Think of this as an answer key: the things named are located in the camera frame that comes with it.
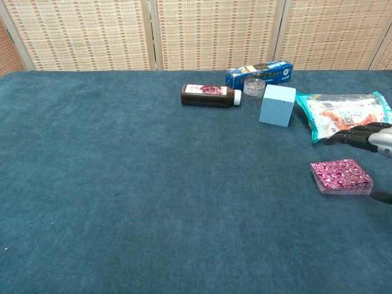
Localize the small clear glass jar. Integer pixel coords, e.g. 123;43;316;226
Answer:
243;78;266;100

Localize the light blue cube block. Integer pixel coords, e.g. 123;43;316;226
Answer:
258;84;297;127

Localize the brown bottle white cap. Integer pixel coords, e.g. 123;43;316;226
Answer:
180;83;243;108

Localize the pink patterned card stack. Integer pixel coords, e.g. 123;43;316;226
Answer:
311;158;374;196

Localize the blue felt table cover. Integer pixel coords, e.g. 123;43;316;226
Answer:
0;69;392;294

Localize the long blue carton box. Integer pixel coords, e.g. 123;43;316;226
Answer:
225;59;294;91

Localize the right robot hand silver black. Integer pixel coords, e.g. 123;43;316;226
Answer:
323;122;392;205

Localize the woven bamboo folding screen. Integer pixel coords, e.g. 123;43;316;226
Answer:
0;0;392;77

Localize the teal plastic sausage packet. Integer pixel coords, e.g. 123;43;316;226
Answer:
295;91;392;145

